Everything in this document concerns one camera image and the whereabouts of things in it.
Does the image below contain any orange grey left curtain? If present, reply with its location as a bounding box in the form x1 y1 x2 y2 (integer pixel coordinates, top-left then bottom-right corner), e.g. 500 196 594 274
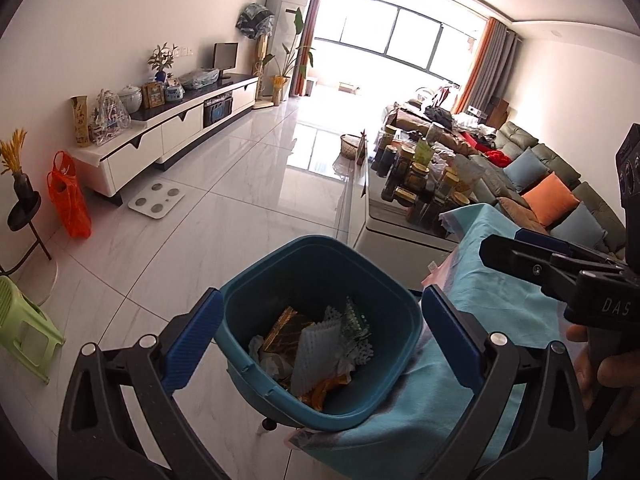
290 0 320 96

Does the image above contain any orange mesh bag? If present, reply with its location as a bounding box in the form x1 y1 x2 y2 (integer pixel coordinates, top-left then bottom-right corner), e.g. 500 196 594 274
47 151 92 240

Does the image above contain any white floor air conditioner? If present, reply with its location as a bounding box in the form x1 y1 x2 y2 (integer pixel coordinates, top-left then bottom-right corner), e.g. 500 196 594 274
262 0 310 98

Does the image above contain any black round side table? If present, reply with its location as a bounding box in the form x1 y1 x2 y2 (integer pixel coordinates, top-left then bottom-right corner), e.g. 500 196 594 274
1 191 52 275

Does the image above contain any orange cushion far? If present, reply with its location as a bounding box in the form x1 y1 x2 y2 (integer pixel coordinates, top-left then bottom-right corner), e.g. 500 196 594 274
523 172 580 228

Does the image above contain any orange grey curtain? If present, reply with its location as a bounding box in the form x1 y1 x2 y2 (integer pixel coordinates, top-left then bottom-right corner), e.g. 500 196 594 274
451 18 522 117
290 0 320 96

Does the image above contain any dark green sectional sofa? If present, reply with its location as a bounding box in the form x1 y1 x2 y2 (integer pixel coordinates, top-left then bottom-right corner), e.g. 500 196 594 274
463 122 626 260

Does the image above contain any tall green potted plant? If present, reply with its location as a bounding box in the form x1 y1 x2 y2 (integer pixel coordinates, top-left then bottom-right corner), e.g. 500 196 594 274
262 8 314 106

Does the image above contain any teal plastic trash bin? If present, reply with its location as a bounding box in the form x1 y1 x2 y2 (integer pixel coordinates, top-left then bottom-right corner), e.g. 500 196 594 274
215 235 423 432

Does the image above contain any orange grey right curtain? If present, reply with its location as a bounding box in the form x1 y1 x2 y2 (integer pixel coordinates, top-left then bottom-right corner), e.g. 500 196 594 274
451 18 522 117

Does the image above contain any green plastic stool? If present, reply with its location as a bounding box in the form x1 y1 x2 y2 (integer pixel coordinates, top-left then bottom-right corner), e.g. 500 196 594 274
1 275 66 385

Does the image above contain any green clear snack wrapper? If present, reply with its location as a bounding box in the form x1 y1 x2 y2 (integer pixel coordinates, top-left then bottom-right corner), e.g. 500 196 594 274
341 297 374 366

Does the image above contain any blue grey tablecloth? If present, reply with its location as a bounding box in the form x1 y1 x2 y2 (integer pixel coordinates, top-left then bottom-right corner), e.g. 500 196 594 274
291 205 589 479

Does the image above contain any white bathroom scale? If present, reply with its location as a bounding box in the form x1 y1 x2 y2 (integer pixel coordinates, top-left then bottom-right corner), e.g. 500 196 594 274
127 179 186 220

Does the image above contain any cluttered coffee table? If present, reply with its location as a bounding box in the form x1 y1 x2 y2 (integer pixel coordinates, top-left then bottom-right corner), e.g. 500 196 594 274
347 127 475 290

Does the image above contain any person's right hand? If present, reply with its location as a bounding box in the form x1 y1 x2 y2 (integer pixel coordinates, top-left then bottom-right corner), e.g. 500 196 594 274
574 347 640 436

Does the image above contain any blue cushion far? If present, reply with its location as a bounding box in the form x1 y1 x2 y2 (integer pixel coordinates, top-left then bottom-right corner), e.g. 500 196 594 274
503 148 550 193

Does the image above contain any blue cushion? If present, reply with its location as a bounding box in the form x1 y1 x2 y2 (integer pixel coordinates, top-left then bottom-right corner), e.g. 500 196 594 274
503 148 550 193
550 203 606 249

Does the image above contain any blue cushion near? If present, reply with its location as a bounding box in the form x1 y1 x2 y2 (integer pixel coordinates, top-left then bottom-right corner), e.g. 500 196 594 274
550 203 606 249

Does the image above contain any white black TV cabinet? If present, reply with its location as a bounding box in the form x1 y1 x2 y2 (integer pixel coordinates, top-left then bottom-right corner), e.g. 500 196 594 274
70 74 258 205

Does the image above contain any small black monitor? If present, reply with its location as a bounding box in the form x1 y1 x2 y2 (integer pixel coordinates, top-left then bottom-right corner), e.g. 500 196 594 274
213 42 239 80

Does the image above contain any large window black frame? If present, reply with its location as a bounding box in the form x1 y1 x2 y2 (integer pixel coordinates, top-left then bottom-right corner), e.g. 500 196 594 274
314 0 487 87

